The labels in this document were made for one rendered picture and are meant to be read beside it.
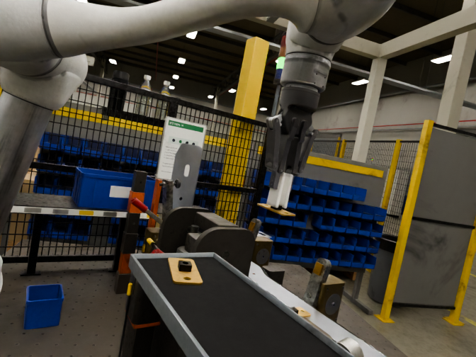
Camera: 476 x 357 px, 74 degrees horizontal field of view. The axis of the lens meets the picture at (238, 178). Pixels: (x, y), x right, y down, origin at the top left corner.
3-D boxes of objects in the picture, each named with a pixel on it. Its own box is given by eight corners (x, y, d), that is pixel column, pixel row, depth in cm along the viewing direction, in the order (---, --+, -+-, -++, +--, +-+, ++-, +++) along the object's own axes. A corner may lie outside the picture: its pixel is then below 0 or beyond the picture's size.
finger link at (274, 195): (286, 173, 63) (283, 173, 63) (278, 207, 64) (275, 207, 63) (275, 171, 65) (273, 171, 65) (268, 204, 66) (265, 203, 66)
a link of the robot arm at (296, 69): (341, 66, 61) (333, 96, 62) (305, 69, 69) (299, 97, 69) (309, 49, 56) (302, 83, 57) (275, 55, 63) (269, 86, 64)
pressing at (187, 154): (189, 224, 136) (203, 146, 134) (163, 224, 130) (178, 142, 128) (188, 224, 137) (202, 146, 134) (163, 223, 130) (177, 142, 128)
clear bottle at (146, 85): (149, 117, 155) (156, 76, 153) (136, 115, 151) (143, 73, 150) (145, 117, 160) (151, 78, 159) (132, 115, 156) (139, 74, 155)
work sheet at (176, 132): (197, 183, 167) (207, 125, 164) (155, 178, 154) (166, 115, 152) (195, 183, 168) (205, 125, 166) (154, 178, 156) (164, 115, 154)
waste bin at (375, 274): (419, 311, 355) (434, 248, 350) (382, 309, 341) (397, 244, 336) (387, 290, 403) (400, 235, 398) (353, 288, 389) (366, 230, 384)
